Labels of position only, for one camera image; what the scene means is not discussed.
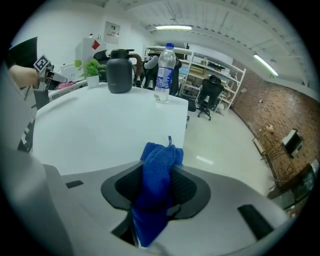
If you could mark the blue cloth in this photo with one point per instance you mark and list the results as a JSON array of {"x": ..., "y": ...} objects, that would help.
[{"x": 155, "y": 187}]

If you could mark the red paper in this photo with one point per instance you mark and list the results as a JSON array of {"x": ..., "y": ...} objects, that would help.
[{"x": 95, "y": 45}]

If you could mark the clear plastic water bottle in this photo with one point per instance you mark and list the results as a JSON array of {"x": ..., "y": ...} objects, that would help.
[{"x": 163, "y": 75}]

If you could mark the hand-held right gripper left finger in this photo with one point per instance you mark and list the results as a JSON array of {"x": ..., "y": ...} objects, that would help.
[{"x": 100, "y": 200}]

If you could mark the black mesh office chair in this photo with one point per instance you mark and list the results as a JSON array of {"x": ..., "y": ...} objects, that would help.
[{"x": 100, "y": 55}]

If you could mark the office chair with grey headrest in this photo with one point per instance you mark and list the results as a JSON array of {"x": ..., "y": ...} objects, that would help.
[{"x": 151, "y": 67}]

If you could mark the black and white box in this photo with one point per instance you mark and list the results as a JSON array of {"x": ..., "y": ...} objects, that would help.
[{"x": 292, "y": 142}]

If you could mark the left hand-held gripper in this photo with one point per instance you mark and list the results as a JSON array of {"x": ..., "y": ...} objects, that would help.
[{"x": 42, "y": 62}]

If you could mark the green potted plant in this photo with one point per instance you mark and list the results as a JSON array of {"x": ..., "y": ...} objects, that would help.
[{"x": 93, "y": 68}]

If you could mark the person's left forearm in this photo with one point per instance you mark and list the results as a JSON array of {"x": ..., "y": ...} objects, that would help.
[{"x": 22, "y": 76}]

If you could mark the black display with green light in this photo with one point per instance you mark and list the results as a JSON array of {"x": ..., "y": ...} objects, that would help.
[{"x": 217, "y": 66}]

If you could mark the round white table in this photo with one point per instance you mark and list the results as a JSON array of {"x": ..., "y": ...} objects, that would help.
[{"x": 105, "y": 130}]

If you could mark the white box appliance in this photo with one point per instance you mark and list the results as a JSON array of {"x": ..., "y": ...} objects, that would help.
[{"x": 71, "y": 72}]

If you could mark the grey partition board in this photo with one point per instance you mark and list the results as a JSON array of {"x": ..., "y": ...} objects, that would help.
[{"x": 83, "y": 48}]

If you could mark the ceiling tube light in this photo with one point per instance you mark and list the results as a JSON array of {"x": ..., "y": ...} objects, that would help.
[
  {"x": 265, "y": 64},
  {"x": 173, "y": 27}
]

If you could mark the black thermos jug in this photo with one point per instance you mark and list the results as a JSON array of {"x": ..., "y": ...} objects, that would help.
[{"x": 119, "y": 72}]

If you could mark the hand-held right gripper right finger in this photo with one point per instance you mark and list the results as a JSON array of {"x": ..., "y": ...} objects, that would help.
[{"x": 212, "y": 212}]

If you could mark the white shelf unit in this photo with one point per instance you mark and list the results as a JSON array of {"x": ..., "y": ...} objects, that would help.
[{"x": 225, "y": 80}]

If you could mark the dark glass cabinet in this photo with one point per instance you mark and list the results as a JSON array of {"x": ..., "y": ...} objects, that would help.
[{"x": 300, "y": 190}]

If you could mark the pink cloth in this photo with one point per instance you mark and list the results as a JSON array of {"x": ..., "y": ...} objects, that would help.
[{"x": 65, "y": 85}]

